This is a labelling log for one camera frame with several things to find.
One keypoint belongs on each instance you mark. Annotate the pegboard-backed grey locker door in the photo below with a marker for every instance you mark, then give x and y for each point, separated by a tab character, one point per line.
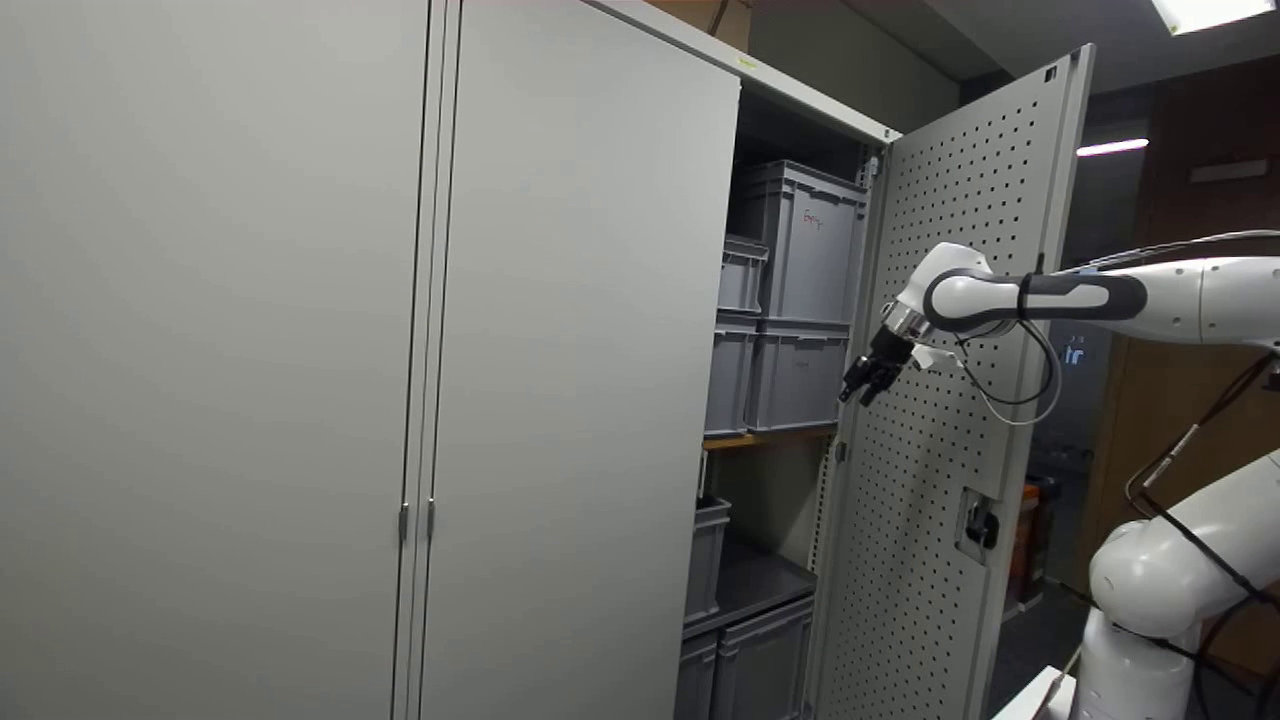
933	535

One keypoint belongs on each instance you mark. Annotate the small wall display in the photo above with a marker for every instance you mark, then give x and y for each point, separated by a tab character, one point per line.
1074	353

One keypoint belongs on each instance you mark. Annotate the grey sign plate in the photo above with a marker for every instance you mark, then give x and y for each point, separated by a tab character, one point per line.
1225	170

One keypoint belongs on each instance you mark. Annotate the grey metal locker door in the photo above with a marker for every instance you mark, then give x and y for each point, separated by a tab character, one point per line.
575	333
201	333

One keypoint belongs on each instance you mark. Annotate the brown wooden panel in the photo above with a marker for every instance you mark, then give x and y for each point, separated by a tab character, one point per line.
1203	185

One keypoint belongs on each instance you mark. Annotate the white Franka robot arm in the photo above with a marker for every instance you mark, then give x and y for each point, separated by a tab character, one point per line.
1174	303

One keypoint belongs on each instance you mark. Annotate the large grey storage crate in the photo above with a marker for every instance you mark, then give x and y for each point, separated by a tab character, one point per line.
801	242

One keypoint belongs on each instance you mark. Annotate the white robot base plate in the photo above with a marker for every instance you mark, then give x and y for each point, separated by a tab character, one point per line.
1041	694

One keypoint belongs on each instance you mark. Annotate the rectangular ceiling light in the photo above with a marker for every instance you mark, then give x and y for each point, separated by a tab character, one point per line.
1111	147
1213	9

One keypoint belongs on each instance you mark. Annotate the black locker door lock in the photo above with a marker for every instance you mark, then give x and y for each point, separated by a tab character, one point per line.
982	526

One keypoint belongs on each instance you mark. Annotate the small grey door hinge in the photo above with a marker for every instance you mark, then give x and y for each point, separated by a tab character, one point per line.
431	522
400	522

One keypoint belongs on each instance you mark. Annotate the orange bin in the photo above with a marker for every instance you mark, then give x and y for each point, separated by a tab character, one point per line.
1031	535

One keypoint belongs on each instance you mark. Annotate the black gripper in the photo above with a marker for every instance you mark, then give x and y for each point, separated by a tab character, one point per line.
889	353

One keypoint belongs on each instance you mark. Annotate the small grey storage crate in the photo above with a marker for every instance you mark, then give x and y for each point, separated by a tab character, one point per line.
740	273

